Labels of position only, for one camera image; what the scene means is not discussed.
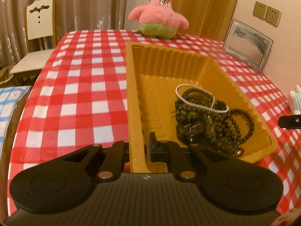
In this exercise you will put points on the pink starfish plush toy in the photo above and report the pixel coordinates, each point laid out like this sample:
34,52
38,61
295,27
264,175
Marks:
157,19

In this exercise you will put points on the red white checkered tablecloth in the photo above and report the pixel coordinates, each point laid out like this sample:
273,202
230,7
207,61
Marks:
80,98

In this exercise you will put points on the white wooden chair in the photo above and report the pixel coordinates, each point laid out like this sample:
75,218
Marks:
41,39

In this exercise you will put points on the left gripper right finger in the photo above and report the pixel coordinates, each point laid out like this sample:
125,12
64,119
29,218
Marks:
173,155

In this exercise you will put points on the framed sand picture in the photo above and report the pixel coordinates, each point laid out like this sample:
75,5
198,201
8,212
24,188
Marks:
248,45

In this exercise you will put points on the black wrist watch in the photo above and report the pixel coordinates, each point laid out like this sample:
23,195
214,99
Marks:
189,131

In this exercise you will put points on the wooden door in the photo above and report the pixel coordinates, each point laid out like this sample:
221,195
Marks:
207,18

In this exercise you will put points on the person's right hand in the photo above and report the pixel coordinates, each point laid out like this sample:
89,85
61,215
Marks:
290,218

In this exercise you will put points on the beige foot basin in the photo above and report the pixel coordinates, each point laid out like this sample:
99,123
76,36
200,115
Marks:
7,79

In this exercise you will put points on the blue white checkered cloth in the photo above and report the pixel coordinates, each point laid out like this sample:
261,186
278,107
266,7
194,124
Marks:
13,100

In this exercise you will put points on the double wall socket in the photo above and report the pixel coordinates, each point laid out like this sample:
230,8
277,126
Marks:
267,13

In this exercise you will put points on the long brown bead strand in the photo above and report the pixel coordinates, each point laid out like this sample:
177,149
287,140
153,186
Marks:
240,126

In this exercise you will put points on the orange plastic tray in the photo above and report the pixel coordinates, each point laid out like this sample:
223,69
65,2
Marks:
155,74

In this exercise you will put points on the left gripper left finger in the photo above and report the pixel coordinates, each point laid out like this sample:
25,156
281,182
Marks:
115,159

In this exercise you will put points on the grey patterned curtain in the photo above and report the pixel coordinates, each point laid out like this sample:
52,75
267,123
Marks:
70,15

